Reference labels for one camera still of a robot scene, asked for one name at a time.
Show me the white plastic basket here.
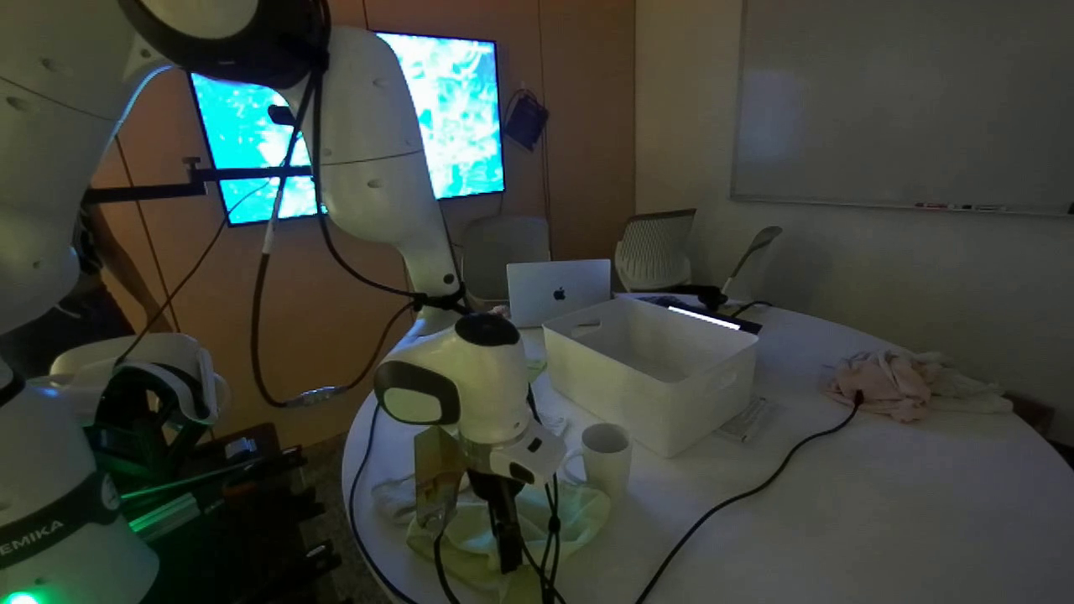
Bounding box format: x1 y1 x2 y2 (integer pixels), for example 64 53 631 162
544 297 760 457

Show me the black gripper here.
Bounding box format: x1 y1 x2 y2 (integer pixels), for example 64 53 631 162
468 430 563 572

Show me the black cable on table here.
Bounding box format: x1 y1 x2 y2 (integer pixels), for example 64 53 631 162
634 387 865 604

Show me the wall monitor screen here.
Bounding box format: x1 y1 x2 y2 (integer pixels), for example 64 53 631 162
187 34 508 227

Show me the light green towel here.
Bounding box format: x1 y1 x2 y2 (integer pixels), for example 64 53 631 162
406 478 612 595

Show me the tablet with lit screen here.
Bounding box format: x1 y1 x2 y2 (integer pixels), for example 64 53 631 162
658 297 766 334

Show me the white headset on stand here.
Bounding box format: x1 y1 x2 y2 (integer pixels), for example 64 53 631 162
87 331 227 463

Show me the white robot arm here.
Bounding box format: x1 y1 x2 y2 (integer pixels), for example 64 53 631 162
0 0 553 604

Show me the white ceramic mug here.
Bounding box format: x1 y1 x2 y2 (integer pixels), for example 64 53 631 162
580 422 631 498

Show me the whiteboard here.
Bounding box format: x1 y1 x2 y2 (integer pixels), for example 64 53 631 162
731 0 1074 215

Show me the pink cloth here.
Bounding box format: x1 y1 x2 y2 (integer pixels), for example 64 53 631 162
832 349 935 422

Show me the silver laptop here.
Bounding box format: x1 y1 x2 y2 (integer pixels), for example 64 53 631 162
508 257 612 325

